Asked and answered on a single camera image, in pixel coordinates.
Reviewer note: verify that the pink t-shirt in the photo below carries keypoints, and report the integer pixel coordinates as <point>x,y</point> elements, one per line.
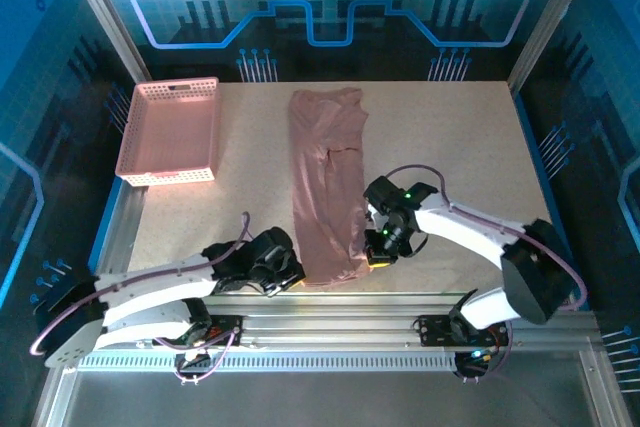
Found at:
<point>325,187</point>

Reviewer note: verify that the pink plastic basket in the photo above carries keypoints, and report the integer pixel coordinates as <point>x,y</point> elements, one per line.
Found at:
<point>170,137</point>

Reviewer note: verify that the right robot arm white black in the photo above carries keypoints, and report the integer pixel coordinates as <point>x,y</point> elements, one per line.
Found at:
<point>535,272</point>

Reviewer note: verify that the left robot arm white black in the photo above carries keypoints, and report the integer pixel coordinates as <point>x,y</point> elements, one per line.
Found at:
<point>150,282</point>

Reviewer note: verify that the aluminium frame rail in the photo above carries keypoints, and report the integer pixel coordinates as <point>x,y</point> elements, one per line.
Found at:
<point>325,322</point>

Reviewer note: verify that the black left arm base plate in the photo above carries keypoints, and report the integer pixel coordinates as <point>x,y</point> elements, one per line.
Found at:
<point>222,321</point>

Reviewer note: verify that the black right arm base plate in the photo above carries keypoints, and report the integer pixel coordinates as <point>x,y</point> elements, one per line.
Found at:
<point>432,332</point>

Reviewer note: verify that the aluminium frame post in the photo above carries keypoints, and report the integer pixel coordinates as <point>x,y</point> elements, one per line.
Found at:
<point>111,22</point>
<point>547,22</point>

